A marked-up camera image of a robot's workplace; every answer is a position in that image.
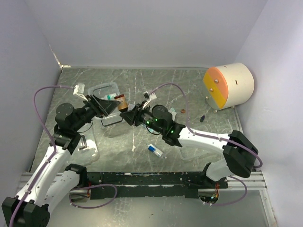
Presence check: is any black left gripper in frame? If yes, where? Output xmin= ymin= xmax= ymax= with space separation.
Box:
xmin=72 ymin=93 xmax=121 ymax=131

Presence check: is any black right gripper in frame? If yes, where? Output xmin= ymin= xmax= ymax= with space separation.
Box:
xmin=120 ymin=100 xmax=164 ymax=134

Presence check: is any brown bottle orange label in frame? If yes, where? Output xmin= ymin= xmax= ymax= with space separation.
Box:
xmin=114 ymin=94 xmax=128 ymax=113

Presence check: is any clear plastic medicine box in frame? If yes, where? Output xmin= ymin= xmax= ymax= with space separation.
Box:
xmin=88 ymin=82 xmax=123 ymax=128

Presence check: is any white bottle green label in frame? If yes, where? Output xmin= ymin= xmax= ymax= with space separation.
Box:
xmin=103 ymin=93 xmax=117 ymax=100

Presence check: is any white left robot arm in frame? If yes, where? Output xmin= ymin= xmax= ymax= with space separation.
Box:
xmin=2 ymin=95 xmax=120 ymax=227

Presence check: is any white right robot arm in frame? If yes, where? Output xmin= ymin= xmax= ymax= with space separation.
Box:
xmin=120 ymin=104 xmax=258 ymax=188

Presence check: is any white teal swab packet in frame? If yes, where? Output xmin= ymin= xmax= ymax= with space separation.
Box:
xmin=169 ymin=107 xmax=177 ymax=120

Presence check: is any clear compartment tray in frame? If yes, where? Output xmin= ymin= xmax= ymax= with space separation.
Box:
xmin=178 ymin=148 xmax=191 ymax=160

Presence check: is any cream cylinder orange face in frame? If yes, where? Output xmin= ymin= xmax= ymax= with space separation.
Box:
xmin=201 ymin=63 xmax=255 ymax=111

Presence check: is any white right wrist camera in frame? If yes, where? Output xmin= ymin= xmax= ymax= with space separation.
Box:
xmin=143 ymin=91 xmax=157 ymax=102

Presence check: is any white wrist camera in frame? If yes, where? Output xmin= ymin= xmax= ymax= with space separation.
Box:
xmin=73 ymin=83 xmax=87 ymax=101
xmin=143 ymin=91 xmax=157 ymax=102

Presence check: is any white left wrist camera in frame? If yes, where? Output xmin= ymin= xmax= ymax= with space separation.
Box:
xmin=73 ymin=83 xmax=87 ymax=101

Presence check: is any clear box lid black handle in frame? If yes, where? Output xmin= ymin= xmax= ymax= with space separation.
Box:
xmin=68 ymin=120 xmax=99 ymax=166

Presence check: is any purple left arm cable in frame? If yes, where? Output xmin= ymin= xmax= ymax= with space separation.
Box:
xmin=9 ymin=85 xmax=78 ymax=227

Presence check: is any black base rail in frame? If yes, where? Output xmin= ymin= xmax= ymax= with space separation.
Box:
xmin=73 ymin=171 xmax=227 ymax=200

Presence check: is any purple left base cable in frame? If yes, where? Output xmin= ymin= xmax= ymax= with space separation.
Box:
xmin=69 ymin=184 xmax=118 ymax=209

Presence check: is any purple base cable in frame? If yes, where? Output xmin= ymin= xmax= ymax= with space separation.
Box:
xmin=69 ymin=184 xmax=118 ymax=209
xmin=203 ymin=175 xmax=248 ymax=207

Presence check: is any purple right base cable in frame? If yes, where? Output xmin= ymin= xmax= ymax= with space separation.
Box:
xmin=203 ymin=175 xmax=248 ymax=207

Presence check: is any aluminium frame rail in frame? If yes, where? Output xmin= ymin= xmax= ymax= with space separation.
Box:
xmin=17 ymin=172 xmax=267 ymax=192

